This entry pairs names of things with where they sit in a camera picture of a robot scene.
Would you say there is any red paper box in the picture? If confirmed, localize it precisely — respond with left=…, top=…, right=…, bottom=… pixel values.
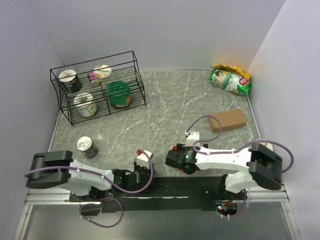
left=170, top=146, right=184, bottom=172

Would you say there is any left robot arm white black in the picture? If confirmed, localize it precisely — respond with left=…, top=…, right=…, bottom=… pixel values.
left=24, top=149, right=155, bottom=201

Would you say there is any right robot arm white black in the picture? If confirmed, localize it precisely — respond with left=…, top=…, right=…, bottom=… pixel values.
left=165, top=143, right=283, bottom=200

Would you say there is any brown cardboard box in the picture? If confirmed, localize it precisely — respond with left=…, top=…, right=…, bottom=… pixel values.
left=210, top=109, right=247, bottom=132

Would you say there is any metal tin can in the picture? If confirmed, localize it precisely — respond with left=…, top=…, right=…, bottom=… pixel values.
left=76, top=136, right=98, bottom=159

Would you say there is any green lidded jar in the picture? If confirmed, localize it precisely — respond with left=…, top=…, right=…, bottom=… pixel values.
left=106, top=81, right=131, bottom=109

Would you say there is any green chips bag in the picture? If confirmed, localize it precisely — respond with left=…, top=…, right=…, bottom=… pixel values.
left=208, top=68, right=252, bottom=95

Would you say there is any white cup lower shelf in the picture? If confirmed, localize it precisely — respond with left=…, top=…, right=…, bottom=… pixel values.
left=73, top=92, right=97, bottom=118

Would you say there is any yellow chips bag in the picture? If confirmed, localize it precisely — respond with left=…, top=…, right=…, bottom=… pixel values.
left=212, top=64, right=250, bottom=80

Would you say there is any white yogurt cup orange label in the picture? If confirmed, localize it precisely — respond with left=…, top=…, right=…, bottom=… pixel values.
left=93, top=64, right=112, bottom=83

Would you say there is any small purple white cup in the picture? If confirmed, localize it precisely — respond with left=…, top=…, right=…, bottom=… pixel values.
left=87, top=72, right=97, bottom=82

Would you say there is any foil lid dark cup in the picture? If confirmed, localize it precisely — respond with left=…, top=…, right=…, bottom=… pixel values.
left=58, top=69, right=82, bottom=93

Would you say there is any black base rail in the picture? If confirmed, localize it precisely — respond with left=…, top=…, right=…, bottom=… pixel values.
left=69, top=176, right=247, bottom=211

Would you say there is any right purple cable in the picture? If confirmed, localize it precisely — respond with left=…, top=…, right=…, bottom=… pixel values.
left=187, top=115, right=294, bottom=219

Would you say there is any black wire rack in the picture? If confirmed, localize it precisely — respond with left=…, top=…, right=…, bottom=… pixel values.
left=50, top=50, right=147, bottom=126

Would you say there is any aluminium frame rail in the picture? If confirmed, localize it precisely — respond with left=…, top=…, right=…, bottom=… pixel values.
left=14, top=186, right=301, bottom=240

